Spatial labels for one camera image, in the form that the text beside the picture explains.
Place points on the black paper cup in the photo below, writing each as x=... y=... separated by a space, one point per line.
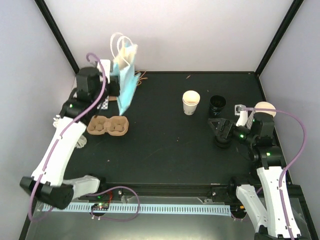
x=216 y=105

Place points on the tall stack of paper cups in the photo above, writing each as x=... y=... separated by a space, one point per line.
x=260 y=105

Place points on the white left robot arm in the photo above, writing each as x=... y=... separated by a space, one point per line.
x=47 y=182

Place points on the light blue slotted cable duct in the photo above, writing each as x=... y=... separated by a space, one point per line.
x=168 y=209

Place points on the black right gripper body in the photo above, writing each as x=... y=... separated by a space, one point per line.
x=230 y=134

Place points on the light blue paper bag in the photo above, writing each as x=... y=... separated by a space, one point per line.
x=124 y=52

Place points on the blue checkered paper bag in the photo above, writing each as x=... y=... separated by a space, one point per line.
x=104 y=105

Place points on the tan kraft paper bag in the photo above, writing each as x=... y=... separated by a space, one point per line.
x=141 y=74

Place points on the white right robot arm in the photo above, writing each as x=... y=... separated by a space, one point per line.
x=273 y=219

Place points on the brown kraft paper bag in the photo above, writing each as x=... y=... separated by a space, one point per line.
x=112 y=98

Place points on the small electronics board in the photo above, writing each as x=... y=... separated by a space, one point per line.
x=100 y=206

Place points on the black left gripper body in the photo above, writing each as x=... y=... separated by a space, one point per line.
x=115 y=91

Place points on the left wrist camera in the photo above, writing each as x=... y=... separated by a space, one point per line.
x=106 y=64

